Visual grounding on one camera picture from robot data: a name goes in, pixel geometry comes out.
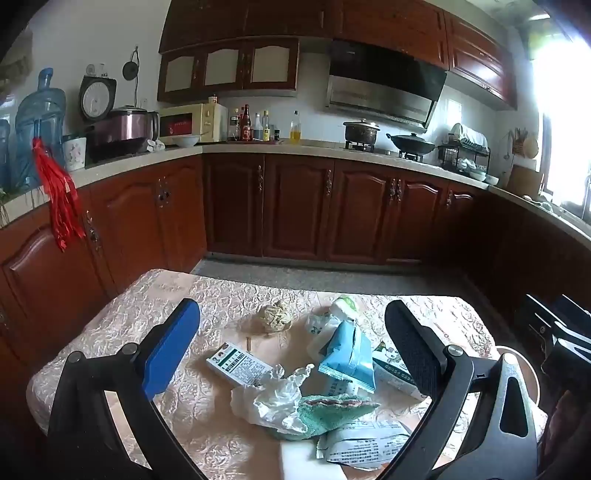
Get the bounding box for blue snack packet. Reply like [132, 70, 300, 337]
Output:
[318, 320, 376, 393]

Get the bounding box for white plastic bag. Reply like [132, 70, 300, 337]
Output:
[230, 364, 315, 428]

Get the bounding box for window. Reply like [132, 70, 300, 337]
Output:
[531, 28, 591, 208]

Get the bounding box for white cup with green lid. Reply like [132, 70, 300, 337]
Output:
[330, 296, 360, 324]

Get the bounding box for white box with green label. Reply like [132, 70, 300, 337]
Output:
[205, 342, 275, 387]

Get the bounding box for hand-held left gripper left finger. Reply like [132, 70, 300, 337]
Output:
[46, 298, 208, 480]

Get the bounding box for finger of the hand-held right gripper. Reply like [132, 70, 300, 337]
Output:
[515, 293, 573, 346]
[541, 295, 591, 377]

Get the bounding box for cream microwave oven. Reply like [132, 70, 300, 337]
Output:
[159, 103, 228, 145]

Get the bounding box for white and green carton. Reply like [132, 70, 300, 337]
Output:
[372, 342, 428, 400]

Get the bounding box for wooden lower cabinets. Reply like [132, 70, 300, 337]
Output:
[0, 152, 591, 370]

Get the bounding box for black dish rack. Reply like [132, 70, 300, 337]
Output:
[438, 122, 491, 174]

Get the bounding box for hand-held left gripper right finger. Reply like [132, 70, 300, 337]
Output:
[369, 299, 543, 480]

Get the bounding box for red tassel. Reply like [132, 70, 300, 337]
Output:
[31, 136, 86, 252]

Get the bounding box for maroon rice cooker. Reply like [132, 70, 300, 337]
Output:
[85, 107, 148, 160]

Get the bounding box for kitchen scale with dial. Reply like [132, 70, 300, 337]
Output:
[78, 75, 117, 123]

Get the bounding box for black wok with lid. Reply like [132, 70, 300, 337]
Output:
[386, 132, 436, 157]

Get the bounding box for wooden cutting board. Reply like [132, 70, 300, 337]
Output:
[508, 165, 544, 197]

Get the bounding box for blue water jug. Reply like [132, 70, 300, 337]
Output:
[14, 68, 68, 190]

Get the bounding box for dark cooking pot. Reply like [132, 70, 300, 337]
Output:
[342, 119, 381, 145]

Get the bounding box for black range hood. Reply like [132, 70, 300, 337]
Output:
[324, 39, 448, 129]

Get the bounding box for wooden cabinets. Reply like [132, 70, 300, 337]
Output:
[0, 152, 591, 370]
[157, 0, 520, 109]

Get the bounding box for white printed cup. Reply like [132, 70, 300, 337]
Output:
[62, 135, 88, 172]

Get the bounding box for wooden upper cabinets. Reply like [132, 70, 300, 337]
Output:
[157, 0, 520, 109]

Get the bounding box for utensil holder with chopsticks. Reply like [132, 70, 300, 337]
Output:
[508, 128, 540, 160]

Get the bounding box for gas stove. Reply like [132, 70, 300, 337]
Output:
[344, 141, 426, 162]

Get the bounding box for white round bin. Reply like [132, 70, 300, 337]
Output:
[494, 345, 541, 407]

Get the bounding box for embossed cream tablecloth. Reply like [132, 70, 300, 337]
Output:
[25, 269, 550, 480]

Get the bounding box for beige crumpled paper ball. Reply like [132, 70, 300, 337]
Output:
[256, 300, 294, 333]

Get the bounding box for black round hanging utensil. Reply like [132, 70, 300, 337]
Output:
[122, 46, 141, 79]

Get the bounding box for clear printed wrapper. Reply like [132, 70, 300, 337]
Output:
[305, 314, 342, 358]

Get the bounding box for white paper sheet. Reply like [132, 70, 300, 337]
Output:
[281, 440, 347, 480]

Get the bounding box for white printed plastic wrapper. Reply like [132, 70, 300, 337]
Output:
[316, 420, 413, 469]

